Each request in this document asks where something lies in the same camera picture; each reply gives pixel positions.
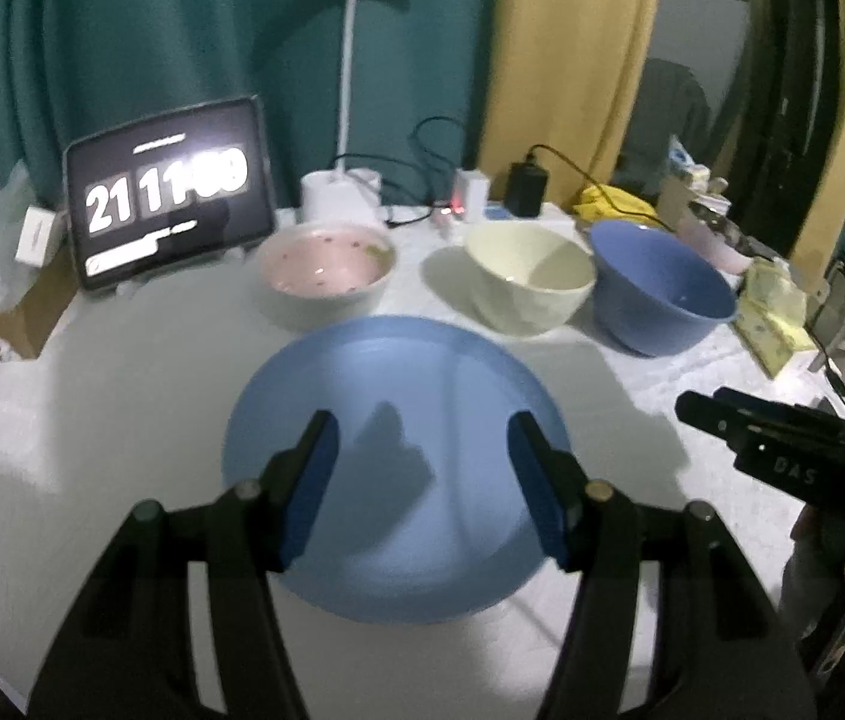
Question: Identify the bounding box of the yellow curtain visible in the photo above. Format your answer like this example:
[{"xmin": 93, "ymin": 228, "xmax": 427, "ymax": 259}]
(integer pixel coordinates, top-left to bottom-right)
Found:
[{"xmin": 477, "ymin": 0, "xmax": 658, "ymax": 199}]

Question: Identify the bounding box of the cardboard box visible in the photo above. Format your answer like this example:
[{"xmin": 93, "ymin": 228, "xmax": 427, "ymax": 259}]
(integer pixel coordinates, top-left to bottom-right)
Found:
[{"xmin": 0, "ymin": 247, "xmax": 79, "ymax": 361}]

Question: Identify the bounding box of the large blue bowl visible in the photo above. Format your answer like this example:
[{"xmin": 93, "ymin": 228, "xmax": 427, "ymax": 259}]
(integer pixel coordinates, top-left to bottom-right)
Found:
[{"xmin": 590, "ymin": 220, "xmax": 738, "ymax": 358}]

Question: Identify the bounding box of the pink bowl in stack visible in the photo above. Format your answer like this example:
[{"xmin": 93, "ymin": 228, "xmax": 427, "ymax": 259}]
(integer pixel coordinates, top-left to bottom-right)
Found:
[{"xmin": 678, "ymin": 216, "xmax": 753, "ymax": 275}]

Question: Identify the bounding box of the small white box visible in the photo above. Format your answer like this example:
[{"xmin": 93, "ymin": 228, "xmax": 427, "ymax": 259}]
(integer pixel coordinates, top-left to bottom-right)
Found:
[{"xmin": 14, "ymin": 206, "xmax": 61, "ymax": 268}]

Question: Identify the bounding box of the white phone charger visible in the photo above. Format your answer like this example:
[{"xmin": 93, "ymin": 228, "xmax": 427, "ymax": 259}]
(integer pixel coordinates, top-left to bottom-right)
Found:
[{"xmin": 450, "ymin": 169, "xmax": 491, "ymax": 223}]

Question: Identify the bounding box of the white perforated basket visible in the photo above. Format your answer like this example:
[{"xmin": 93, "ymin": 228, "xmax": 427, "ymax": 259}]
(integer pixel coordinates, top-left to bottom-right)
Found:
[{"xmin": 657, "ymin": 166, "xmax": 731, "ymax": 229}]

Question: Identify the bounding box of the white power strip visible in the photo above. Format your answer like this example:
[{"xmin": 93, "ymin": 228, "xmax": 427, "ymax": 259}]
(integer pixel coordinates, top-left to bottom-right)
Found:
[{"xmin": 428, "ymin": 202, "xmax": 579, "ymax": 242}]

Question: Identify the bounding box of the yellow snack bag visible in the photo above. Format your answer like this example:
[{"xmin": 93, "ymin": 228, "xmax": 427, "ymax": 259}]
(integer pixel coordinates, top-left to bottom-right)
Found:
[{"xmin": 572, "ymin": 184, "xmax": 660, "ymax": 227}]

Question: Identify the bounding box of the person right hand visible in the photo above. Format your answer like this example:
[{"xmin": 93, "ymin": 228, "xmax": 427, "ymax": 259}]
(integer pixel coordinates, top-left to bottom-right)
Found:
[{"xmin": 786, "ymin": 505, "xmax": 845, "ymax": 610}]

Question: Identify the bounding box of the blue plate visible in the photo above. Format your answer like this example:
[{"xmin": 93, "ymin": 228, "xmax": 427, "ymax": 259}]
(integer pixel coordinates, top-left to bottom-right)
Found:
[{"xmin": 222, "ymin": 317, "xmax": 570, "ymax": 624}]

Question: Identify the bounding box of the black charging cable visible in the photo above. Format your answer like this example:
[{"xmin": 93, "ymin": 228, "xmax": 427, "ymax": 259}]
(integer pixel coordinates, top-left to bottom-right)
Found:
[{"xmin": 526, "ymin": 143, "xmax": 676, "ymax": 235}]

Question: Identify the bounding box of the tablet showing clock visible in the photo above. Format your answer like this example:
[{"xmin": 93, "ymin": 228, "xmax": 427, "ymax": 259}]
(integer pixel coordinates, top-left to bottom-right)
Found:
[{"xmin": 63, "ymin": 96, "xmax": 276, "ymax": 293}]

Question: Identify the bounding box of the cream bowl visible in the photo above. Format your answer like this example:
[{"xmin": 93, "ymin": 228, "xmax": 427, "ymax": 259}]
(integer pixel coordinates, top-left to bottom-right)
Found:
[{"xmin": 463, "ymin": 221, "xmax": 596, "ymax": 337}]

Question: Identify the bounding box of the black power adapter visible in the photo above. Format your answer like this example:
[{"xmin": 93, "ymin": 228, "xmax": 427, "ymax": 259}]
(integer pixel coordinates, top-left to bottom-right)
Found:
[{"xmin": 504, "ymin": 153, "xmax": 549, "ymax": 218}]

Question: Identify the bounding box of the yellow tissue box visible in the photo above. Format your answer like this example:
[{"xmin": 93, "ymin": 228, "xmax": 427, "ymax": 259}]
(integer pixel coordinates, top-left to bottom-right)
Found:
[{"xmin": 733, "ymin": 259, "xmax": 817, "ymax": 379}]

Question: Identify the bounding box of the pink strawberry bowl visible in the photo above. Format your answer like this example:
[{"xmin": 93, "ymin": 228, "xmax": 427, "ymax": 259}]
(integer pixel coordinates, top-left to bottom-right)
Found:
[{"xmin": 255, "ymin": 221, "xmax": 398, "ymax": 332}]

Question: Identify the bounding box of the teal curtain left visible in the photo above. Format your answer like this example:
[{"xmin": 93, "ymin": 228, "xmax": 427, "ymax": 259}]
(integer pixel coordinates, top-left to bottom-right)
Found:
[{"xmin": 0, "ymin": 0, "xmax": 494, "ymax": 205}]

